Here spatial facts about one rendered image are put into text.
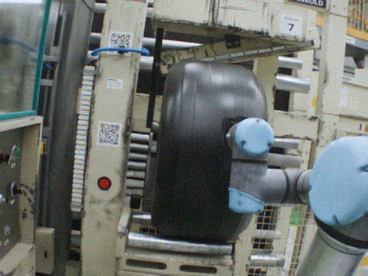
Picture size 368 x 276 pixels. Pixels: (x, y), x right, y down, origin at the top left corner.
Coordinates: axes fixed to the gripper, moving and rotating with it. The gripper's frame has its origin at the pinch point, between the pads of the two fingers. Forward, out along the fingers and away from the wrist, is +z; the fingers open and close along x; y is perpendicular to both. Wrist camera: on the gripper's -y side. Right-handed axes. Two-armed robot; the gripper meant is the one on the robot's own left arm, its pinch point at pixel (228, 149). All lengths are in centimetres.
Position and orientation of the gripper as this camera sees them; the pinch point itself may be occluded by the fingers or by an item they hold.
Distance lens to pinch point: 125.8
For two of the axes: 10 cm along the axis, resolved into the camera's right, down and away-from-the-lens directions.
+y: 1.1, -9.9, 0.4
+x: -9.9, -1.1, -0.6
